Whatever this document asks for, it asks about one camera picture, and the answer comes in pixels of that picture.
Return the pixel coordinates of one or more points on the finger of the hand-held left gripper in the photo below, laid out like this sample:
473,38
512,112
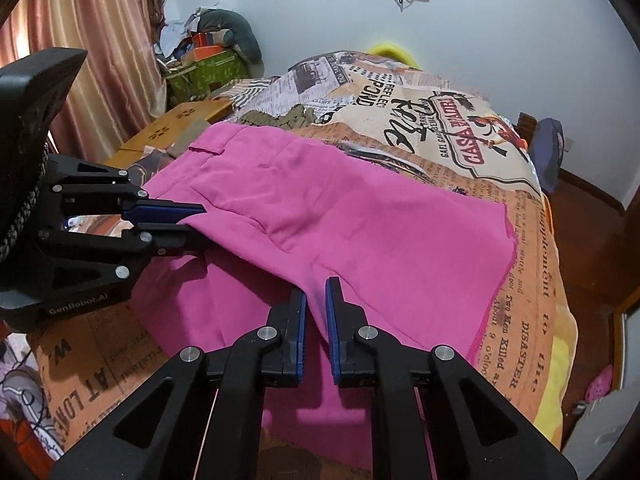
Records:
165,211
170,240

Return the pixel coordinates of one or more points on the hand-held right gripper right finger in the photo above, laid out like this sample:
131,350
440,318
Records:
334,330

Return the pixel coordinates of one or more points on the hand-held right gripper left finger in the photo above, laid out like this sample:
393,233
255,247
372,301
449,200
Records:
300,330

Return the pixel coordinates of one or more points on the pink pants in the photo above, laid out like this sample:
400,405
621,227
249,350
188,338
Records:
350,210

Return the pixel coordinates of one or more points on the small wooden folding table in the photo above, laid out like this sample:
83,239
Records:
165,127

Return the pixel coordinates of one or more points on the striped brown curtain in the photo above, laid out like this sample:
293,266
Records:
100,35

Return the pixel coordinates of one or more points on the green patterned storage box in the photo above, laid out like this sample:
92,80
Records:
210,76

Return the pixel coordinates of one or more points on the pile of crumpled clothes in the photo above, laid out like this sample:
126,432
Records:
175,30

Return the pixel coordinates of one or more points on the olive green cloth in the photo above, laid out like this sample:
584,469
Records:
290,117

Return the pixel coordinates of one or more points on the orange cardboard box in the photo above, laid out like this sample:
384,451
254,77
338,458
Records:
212,42

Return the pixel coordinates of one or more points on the white sneaker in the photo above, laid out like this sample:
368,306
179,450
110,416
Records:
25,395

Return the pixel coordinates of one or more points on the printed newspaper-pattern blanket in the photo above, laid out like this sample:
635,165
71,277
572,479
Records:
450,125

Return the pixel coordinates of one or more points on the pink slipper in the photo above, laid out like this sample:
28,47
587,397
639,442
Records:
597,385

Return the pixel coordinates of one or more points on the yellow foam tube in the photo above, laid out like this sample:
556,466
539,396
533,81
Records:
392,50

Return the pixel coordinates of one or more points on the white sliding wardrobe door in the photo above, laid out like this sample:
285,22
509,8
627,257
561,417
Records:
631,350

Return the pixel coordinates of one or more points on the wooden bed frame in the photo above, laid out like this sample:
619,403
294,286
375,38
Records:
527,125

